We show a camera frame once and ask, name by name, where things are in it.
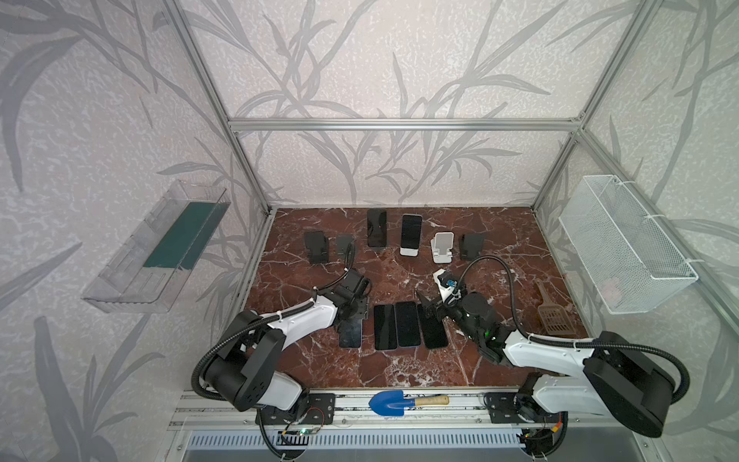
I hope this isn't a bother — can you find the dark phone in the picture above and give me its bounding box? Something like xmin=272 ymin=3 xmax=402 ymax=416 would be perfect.
xmin=417 ymin=304 xmax=448 ymax=350

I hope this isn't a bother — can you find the blue-edged phone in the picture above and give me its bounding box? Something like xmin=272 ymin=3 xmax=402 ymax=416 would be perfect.
xmin=395 ymin=301 xmax=421 ymax=348

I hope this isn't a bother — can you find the purple-edged phone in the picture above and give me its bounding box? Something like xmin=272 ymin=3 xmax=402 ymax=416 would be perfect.
xmin=373 ymin=304 xmax=398 ymax=352

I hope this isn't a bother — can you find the pink-edged phone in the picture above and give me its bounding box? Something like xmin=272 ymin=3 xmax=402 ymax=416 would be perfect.
xmin=338 ymin=319 xmax=364 ymax=350

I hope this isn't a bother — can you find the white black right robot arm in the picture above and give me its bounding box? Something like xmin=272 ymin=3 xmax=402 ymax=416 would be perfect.
xmin=420 ymin=293 xmax=687 ymax=438

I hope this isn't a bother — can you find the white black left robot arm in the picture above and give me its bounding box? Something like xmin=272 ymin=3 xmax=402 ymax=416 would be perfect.
xmin=191 ymin=269 xmax=373 ymax=419

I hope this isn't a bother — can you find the white stand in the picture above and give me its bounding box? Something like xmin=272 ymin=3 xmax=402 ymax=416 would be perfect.
xmin=400 ymin=248 xmax=420 ymax=257
xmin=431 ymin=232 xmax=454 ymax=265

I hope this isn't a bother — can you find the white stand right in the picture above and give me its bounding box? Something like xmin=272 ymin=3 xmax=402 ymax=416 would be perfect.
xmin=431 ymin=232 xmax=454 ymax=265

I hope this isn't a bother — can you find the brown slotted tray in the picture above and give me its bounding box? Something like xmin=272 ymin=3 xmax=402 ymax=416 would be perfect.
xmin=536 ymin=281 xmax=577 ymax=337

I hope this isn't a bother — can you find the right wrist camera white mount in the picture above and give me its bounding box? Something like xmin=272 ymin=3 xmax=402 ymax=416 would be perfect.
xmin=432 ymin=269 xmax=461 ymax=306

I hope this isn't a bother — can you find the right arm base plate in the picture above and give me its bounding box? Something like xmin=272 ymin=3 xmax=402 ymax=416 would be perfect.
xmin=483 ymin=392 xmax=559 ymax=425

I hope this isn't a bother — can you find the blue trowel wooden handle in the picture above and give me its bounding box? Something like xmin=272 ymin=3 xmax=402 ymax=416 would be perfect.
xmin=369 ymin=390 xmax=450 ymax=417

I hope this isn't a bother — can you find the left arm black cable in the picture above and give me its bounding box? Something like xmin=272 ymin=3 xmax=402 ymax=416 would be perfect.
xmin=189 ymin=241 xmax=358 ymax=402

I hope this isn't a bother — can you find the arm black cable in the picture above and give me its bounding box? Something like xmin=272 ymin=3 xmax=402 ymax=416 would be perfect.
xmin=189 ymin=241 xmax=358 ymax=402
xmin=449 ymin=254 xmax=692 ymax=405

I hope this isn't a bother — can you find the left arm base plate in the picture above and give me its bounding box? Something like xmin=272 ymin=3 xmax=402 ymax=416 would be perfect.
xmin=258 ymin=393 xmax=337 ymax=425

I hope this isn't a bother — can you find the white wire mesh basket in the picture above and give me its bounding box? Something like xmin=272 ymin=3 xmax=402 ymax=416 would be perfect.
xmin=559 ymin=175 xmax=699 ymax=315

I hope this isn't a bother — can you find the aluminium front rail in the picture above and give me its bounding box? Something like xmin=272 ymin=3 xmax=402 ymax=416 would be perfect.
xmin=166 ymin=388 xmax=642 ymax=431

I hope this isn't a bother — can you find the clear plastic wall tray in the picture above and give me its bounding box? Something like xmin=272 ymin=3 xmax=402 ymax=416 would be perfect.
xmin=82 ymin=180 xmax=231 ymax=314

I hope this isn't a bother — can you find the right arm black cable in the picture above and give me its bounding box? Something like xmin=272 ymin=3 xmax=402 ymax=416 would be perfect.
xmin=449 ymin=254 xmax=692 ymax=405

